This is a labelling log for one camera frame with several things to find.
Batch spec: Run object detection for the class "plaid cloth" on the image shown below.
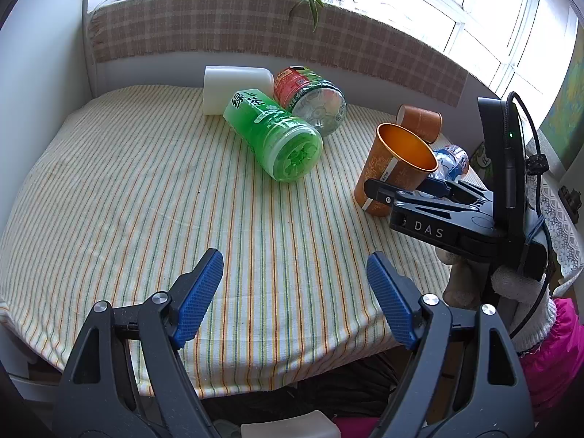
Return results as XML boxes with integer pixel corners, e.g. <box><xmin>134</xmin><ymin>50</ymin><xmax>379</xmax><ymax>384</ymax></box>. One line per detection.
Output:
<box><xmin>89</xmin><ymin>0</ymin><xmax>470</xmax><ymax>108</ymax></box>

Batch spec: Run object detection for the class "blue label water bottle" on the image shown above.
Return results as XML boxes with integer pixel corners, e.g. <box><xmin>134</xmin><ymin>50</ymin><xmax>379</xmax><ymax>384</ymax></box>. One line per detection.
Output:
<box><xmin>429</xmin><ymin>145</ymin><xmax>470</xmax><ymax>181</ymax></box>

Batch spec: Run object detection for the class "red label clear bottle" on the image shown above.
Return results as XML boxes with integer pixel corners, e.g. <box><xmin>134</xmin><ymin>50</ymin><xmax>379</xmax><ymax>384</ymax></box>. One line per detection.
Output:
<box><xmin>273</xmin><ymin>66</ymin><xmax>347</xmax><ymax>137</ymax></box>

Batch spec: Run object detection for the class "person's right forearm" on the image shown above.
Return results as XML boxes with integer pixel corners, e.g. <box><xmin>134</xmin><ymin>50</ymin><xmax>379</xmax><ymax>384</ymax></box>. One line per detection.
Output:
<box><xmin>499</xmin><ymin>294</ymin><xmax>584</xmax><ymax>420</ymax></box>

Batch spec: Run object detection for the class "green tea bottle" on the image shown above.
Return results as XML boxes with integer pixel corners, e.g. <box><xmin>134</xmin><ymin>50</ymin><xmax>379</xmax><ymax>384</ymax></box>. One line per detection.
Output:
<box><xmin>223</xmin><ymin>89</ymin><xmax>324</xmax><ymax>182</ymax></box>

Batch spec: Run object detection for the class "orange patterned paper cup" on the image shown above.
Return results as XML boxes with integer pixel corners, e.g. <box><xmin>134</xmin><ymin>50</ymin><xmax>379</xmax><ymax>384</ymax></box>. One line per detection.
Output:
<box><xmin>354</xmin><ymin>123</ymin><xmax>439</xmax><ymax>216</ymax></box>
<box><xmin>395</xmin><ymin>104</ymin><xmax>443</xmax><ymax>143</ymax></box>

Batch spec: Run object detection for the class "green yellow painting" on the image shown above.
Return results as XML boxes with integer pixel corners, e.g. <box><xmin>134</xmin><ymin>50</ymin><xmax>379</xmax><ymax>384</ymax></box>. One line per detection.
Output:
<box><xmin>537</xmin><ymin>48</ymin><xmax>584</xmax><ymax>172</ymax></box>

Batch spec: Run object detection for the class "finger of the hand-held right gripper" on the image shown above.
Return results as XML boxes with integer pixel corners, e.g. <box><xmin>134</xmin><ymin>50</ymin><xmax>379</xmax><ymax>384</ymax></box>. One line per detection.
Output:
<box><xmin>364</xmin><ymin>178</ymin><xmax>427</xmax><ymax>207</ymax></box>
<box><xmin>417</xmin><ymin>177</ymin><xmax>493</xmax><ymax>206</ymax></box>

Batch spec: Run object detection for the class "person's right hand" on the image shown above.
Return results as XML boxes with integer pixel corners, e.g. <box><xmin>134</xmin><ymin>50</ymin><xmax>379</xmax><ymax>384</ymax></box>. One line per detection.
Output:
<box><xmin>435</xmin><ymin>247</ymin><xmax>550</xmax><ymax>324</ymax></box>

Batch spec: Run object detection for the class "black cable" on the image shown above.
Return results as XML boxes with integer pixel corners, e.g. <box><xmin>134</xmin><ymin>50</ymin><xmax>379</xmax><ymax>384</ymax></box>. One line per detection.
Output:
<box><xmin>504</xmin><ymin>92</ymin><xmax>555</xmax><ymax>345</ymax></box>

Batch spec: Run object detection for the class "white window frame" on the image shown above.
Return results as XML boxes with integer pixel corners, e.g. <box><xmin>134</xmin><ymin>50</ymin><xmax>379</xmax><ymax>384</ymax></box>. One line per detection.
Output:
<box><xmin>84</xmin><ymin>0</ymin><xmax>581</xmax><ymax>101</ymax></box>

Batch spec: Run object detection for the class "white lace cloth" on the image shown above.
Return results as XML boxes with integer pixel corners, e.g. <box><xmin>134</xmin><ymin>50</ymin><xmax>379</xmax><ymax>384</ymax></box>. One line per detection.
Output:
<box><xmin>525</xmin><ymin>132</ymin><xmax>584</xmax><ymax>295</ymax></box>

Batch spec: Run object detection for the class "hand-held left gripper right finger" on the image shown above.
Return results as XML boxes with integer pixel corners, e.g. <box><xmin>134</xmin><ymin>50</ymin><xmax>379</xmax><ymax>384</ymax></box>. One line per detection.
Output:
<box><xmin>366</xmin><ymin>252</ymin><xmax>534</xmax><ymax>438</ymax></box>

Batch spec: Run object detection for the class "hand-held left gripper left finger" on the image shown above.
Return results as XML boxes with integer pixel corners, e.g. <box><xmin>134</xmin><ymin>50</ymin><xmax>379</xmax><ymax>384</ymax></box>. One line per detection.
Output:
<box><xmin>52</xmin><ymin>249</ymin><xmax>224</xmax><ymax>438</ymax></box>

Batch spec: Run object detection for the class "white plastic cup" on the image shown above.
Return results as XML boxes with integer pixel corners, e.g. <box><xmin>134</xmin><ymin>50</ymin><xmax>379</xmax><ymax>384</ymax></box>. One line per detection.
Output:
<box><xmin>203</xmin><ymin>66</ymin><xmax>275</xmax><ymax>116</ymax></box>

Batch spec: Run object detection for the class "small dark figurine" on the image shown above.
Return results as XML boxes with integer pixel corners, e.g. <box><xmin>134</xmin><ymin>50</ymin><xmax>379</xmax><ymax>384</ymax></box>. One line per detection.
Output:
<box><xmin>560</xmin><ymin>185</ymin><xmax>582</xmax><ymax>213</ymax></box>

